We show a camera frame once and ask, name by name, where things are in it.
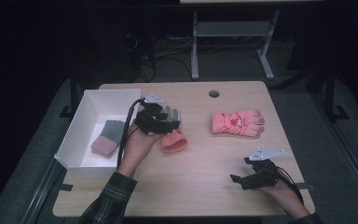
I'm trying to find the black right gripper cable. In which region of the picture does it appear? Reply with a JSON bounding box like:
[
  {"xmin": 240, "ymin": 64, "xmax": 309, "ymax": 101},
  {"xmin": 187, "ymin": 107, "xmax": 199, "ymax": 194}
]
[{"xmin": 275, "ymin": 167, "xmax": 306, "ymax": 205}]

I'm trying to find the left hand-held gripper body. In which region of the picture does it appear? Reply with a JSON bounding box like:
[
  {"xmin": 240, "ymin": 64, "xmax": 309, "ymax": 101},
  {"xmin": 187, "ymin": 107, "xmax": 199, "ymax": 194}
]
[{"xmin": 134, "ymin": 92, "xmax": 170, "ymax": 135}]

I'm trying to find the bundle of floor cables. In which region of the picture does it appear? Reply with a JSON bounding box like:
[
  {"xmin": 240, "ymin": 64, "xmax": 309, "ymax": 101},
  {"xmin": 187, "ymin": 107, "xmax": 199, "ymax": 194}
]
[{"xmin": 122, "ymin": 32, "xmax": 194, "ymax": 84}]

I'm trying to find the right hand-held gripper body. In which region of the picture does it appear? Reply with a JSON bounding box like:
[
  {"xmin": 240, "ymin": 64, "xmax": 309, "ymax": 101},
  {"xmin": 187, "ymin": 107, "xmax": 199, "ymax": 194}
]
[{"xmin": 241, "ymin": 147, "xmax": 286, "ymax": 191}]

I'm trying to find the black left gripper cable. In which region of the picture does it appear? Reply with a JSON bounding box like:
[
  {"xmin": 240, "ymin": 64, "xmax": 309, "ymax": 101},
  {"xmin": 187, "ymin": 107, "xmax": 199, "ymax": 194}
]
[{"xmin": 117, "ymin": 97, "xmax": 146, "ymax": 171}]

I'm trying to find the grey metal stand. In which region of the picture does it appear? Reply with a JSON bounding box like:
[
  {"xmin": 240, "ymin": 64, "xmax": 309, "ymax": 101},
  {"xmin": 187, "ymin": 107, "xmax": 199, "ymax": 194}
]
[{"xmin": 190, "ymin": 8, "xmax": 281, "ymax": 82}]

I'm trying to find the black frame post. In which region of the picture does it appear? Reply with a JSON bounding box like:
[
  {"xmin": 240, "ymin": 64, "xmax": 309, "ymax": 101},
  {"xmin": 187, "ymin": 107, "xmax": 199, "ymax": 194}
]
[{"xmin": 324, "ymin": 65, "xmax": 350, "ymax": 121}]

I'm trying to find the white box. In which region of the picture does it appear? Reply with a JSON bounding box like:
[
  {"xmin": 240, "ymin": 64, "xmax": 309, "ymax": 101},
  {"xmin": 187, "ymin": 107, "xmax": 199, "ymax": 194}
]
[{"xmin": 53, "ymin": 89, "xmax": 143, "ymax": 180}]

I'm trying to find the metal floor rail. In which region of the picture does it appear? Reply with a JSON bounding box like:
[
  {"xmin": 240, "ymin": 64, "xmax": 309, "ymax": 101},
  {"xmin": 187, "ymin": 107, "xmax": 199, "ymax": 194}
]
[
  {"xmin": 310, "ymin": 92, "xmax": 358, "ymax": 214},
  {"xmin": 20, "ymin": 160, "xmax": 67, "ymax": 224}
]

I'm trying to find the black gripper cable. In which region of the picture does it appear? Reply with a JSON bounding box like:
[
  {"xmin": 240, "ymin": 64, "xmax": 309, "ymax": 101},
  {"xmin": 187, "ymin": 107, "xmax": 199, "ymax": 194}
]
[
  {"xmin": 275, "ymin": 167, "xmax": 306, "ymax": 205},
  {"xmin": 117, "ymin": 97, "xmax": 146, "ymax": 171}
]

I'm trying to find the pink ski glove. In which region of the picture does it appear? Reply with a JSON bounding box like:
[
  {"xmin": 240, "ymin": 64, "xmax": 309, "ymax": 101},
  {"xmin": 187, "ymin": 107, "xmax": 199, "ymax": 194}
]
[
  {"xmin": 211, "ymin": 109, "xmax": 266, "ymax": 138},
  {"xmin": 160, "ymin": 105, "xmax": 188, "ymax": 154}
]

